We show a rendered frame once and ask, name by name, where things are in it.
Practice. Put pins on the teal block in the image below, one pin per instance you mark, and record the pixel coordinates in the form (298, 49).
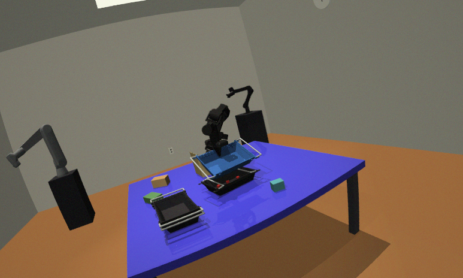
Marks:
(277, 185)

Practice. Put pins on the green block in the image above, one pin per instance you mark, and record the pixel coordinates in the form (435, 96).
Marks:
(152, 195)

